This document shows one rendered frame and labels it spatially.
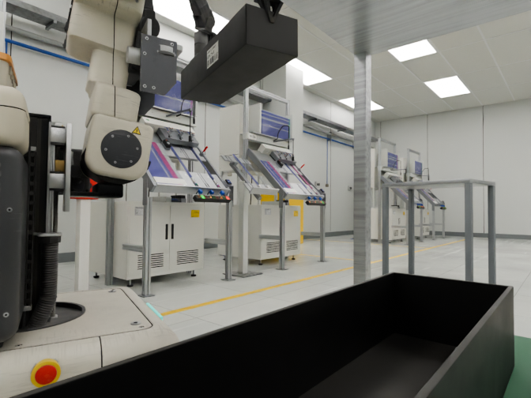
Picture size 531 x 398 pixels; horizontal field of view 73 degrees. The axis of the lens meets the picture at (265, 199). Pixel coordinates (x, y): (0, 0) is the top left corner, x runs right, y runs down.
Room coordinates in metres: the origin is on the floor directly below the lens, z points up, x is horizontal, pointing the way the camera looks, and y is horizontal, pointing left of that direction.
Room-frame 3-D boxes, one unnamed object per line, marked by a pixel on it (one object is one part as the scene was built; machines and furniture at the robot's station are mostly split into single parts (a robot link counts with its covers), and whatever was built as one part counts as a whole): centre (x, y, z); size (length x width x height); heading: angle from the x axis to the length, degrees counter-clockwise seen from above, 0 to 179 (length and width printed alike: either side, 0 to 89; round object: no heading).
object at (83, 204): (2.19, 1.10, 0.39); 0.24 x 0.24 x 0.78; 50
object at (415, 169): (7.97, -3.17, 0.95); 1.36 x 0.82 x 1.90; 50
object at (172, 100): (3.01, 0.86, 1.52); 0.51 x 0.13 x 0.27; 140
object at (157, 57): (1.11, 0.38, 0.99); 0.28 x 0.16 x 0.22; 31
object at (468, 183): (2.92, -1.38, 0.40); 0.70 x 0.45 x 0.80; 39
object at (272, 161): (4.05, -0.09, 0.65); 1.01 x 0.73 x 1.29; 50
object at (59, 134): (1.09, 0.51, 0.68); 0.28 x 0.27 x 0.25; 31
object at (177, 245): (3.04, 0.99, 0.31); 0.70 x 0.65 x 0.62; 140
